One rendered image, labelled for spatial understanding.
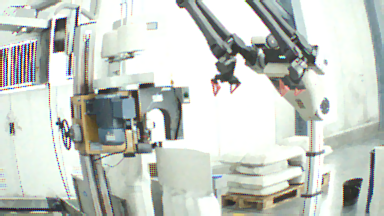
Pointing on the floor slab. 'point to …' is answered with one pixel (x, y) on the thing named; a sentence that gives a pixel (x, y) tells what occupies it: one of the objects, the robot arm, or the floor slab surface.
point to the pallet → (267, 196)
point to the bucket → (351, 191)
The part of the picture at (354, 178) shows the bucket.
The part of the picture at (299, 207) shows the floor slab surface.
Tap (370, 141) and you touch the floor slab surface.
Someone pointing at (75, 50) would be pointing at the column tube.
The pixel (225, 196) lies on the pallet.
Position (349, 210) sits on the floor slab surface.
